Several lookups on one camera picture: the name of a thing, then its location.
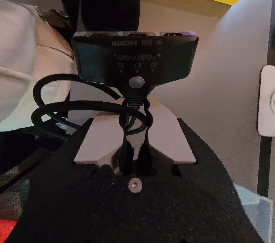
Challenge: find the clear plastic bin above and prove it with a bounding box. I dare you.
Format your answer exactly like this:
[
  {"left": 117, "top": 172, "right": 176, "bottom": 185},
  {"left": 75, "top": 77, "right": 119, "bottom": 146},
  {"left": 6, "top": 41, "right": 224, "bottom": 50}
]
[{"left": 234, "top": 183, "right": 274, "bottom": 240}]

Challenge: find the person's cream hoodie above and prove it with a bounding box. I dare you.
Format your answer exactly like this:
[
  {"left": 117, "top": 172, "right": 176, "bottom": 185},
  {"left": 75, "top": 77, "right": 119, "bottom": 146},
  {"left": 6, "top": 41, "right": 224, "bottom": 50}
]
[{"left": 0, "top": 0, "right": 74, "bottom": 132}]

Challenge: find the black sheet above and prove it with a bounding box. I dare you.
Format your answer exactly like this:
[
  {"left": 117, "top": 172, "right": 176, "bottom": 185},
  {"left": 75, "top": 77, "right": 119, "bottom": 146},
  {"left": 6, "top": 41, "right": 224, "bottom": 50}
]
[{"left": 257, "top": 136, "right": 273, "bottom": 197}]

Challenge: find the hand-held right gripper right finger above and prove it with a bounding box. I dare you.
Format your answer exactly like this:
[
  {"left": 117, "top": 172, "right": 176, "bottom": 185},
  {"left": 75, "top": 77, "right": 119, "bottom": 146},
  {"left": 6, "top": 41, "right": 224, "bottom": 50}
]
[{"left": 145, "top": 97, "right": 197, "bottom": 164}]

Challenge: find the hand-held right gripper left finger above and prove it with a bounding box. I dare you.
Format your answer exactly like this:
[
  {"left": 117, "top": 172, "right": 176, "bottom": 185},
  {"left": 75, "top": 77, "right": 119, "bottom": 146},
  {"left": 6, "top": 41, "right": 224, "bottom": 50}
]
[{"left": 74, "top": 97, "right": 127, "bottom": 164}]

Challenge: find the grey desk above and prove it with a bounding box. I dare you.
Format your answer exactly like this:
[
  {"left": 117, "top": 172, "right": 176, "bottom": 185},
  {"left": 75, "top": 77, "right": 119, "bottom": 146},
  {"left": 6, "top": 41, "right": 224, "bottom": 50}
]
[{"left": 60, "top": 0, "right": 269, "bottom": 194}]

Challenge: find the white board stand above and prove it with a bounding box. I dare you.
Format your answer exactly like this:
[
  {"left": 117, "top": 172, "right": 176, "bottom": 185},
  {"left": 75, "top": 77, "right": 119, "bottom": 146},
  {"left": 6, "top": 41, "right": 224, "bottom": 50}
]
[{"left": 257, "top": 65, "right": 275, "bottom": 137}]

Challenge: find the black HDMI switch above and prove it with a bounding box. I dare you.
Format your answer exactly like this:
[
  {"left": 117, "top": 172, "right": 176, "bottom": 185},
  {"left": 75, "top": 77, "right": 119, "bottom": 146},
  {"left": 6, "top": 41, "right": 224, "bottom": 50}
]
[{"left": 31, "top": 30, "right": 199, "bottom": 140}]

